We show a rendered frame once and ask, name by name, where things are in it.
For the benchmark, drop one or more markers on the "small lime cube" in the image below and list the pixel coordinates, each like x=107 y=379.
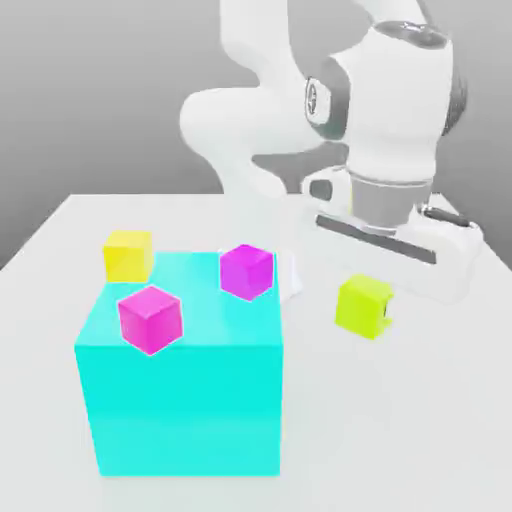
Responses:
x=360 y=306

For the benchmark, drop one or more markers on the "small yellow cube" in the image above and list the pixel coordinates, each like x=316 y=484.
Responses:
x=127 y=256

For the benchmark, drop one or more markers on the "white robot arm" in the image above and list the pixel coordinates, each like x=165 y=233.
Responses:
x=392 y=120

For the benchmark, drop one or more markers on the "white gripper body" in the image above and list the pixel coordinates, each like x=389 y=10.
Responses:
x=448 y=256

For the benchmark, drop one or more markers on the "small magenta cube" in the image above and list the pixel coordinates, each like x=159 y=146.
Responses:
x=150 y=320

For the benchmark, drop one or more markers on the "large cyan box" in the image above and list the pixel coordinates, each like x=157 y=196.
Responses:
x=184 y=404

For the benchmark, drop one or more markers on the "small purple cube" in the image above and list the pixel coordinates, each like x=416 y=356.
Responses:
x=246 y=272

